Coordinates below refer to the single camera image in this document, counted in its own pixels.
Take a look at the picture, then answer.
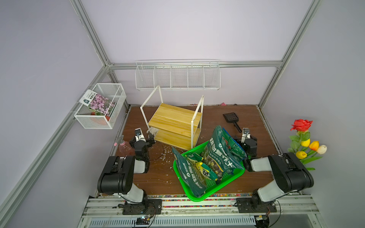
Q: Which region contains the pink flower seed packet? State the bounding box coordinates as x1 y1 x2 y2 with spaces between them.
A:
79 89 116 116

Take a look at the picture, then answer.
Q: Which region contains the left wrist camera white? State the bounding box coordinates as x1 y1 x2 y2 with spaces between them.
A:
135 128 146 142

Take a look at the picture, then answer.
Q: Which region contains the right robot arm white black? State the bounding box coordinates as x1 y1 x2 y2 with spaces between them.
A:
234 153 314 214

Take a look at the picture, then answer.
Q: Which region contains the black slotted plastic scoop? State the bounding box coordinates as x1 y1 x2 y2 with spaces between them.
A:
223 112 242 133

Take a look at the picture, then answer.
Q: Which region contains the green plastic mesh tray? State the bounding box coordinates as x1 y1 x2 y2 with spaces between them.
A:
181 141 245 202

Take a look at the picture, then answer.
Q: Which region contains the yellow fertilizer bag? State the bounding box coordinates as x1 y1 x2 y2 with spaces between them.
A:
186 153 218 181

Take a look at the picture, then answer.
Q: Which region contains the white frame wooden shelf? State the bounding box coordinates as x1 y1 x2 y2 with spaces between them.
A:
140 85 204 151

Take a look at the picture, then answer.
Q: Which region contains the dark green soil bag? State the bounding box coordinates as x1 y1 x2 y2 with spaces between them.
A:
201 125 245 184
172 147 207 198

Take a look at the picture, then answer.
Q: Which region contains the metal base rail frame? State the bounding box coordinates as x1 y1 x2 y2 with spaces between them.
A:
78 193 327 228

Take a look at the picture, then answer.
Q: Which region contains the artificial flower bouquet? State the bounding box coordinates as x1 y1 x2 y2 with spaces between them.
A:
287 119 328 171

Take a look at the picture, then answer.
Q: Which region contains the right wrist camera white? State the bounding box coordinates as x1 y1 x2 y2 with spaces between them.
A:
241 128 251 143

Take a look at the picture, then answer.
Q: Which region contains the white wire wall basket long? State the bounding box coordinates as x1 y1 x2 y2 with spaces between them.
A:
135 59 221 90

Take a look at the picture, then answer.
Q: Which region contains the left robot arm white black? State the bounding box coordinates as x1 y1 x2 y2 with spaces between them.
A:
97 128 162 216

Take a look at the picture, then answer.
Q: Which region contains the colourful green fertilizer bag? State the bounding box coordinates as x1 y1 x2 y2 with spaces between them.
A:
221 128 247 161

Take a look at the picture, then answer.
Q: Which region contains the pink spray bottle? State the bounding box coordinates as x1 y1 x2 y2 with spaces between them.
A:
114 135 135 157

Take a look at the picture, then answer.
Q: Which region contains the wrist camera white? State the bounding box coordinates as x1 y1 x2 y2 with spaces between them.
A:
241 128 251 143
135 128 146 142

